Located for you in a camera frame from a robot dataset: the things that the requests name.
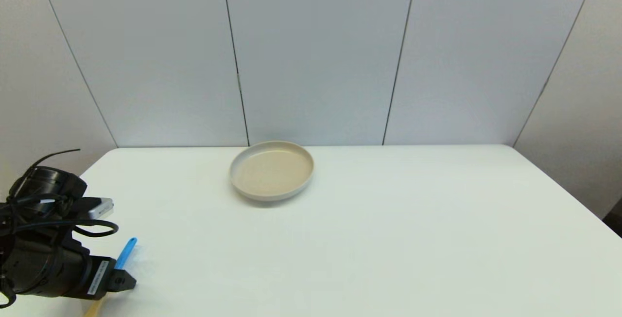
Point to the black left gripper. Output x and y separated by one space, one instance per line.
53 268

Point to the blue and yellow spoon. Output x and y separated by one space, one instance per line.
127 251

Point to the beige round plate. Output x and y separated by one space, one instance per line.
272 171

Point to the dark object behind table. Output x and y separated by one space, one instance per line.
615 220

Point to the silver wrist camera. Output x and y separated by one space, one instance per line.
97 207

